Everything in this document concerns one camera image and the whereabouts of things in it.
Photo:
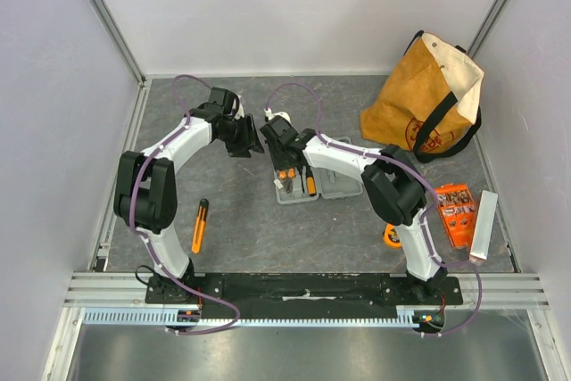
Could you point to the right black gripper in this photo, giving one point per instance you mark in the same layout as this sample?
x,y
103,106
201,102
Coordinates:
x,y
283,152

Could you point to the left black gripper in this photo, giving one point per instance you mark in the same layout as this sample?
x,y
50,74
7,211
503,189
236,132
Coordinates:
x,y
249,142

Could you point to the orange handled pliers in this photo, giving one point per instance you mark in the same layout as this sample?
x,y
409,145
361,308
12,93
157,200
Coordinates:
x,y
285,180

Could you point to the grey plastic tool case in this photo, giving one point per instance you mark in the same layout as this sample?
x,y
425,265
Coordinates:
x,y
330,185

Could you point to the orange utility knife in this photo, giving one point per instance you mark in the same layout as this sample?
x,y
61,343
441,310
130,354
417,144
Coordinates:
x,y
200,226

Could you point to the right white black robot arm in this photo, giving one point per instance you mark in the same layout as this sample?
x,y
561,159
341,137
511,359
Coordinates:
x,y
395,189

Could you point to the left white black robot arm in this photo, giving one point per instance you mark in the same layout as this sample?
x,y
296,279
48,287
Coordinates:
x,y
146,196

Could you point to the orange tape measure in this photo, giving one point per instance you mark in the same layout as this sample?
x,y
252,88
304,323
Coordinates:
x,y
391,237

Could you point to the brown canvas tote bag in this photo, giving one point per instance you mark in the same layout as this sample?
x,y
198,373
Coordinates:
x,y
430,103

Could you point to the orange printed box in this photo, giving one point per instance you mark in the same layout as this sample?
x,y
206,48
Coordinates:
x,y
457,211

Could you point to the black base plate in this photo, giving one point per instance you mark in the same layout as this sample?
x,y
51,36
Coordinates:
x,y
388,289

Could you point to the blue grey cable duct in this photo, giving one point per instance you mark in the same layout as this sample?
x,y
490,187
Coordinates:
x,y
177,318

